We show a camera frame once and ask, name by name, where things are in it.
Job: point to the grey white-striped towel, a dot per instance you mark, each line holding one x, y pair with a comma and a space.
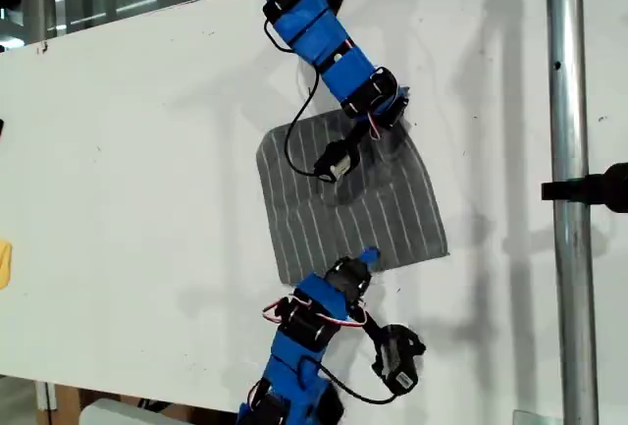
402, 209

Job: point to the black clamp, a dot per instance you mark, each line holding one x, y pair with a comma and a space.
589, 189

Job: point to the white rounded container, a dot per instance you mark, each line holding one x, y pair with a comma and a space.
118, 412

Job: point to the yellow object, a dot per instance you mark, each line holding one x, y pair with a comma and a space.
5, 265

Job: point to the black camera stalk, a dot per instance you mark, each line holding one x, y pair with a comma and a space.
357, 134
375, 329

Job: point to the black camera box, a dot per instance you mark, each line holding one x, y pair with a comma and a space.
333, 157
397, 361

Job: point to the steel post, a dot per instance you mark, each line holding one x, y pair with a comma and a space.
569, 101

